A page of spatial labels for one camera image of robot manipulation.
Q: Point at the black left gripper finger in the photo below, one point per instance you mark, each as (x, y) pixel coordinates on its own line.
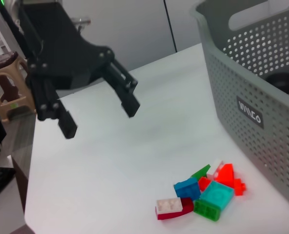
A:
(128, 102)

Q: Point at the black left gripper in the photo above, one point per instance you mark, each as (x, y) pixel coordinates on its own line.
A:
(61, 53)

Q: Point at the blue toy brick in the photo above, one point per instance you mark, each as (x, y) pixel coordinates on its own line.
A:
(187, 189)

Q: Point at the white toy brick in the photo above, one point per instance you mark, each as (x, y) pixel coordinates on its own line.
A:
(169, 204)
(215, 168)

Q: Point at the grey-green perforated storage bin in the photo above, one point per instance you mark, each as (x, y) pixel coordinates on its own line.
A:
(232, 85)

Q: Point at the white and red block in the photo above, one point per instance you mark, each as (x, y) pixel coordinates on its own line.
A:
(187, 207)

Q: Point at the dark brown clay teacup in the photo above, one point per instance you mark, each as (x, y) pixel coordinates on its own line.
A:
(281, 81)

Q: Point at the beige plastic stool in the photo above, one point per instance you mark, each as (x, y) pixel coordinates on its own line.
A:
(22, 100)

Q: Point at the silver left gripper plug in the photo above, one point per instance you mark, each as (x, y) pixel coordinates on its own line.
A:
(82, 21)

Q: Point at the small green toy brick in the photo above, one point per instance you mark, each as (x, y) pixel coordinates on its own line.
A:
(201, 173)

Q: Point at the small red toy brick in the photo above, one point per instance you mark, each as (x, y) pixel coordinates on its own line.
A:
(204, 183)
(239, 187)

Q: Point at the large red slope brick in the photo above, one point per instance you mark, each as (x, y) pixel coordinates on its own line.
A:
(226, 175)

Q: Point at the teal square toy brick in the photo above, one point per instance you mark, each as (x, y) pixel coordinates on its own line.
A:
(217, 195)

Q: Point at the large green toy brick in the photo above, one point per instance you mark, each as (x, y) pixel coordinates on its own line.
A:
(206, 210)

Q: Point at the black frame post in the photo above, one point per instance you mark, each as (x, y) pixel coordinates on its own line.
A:
(10, 31)

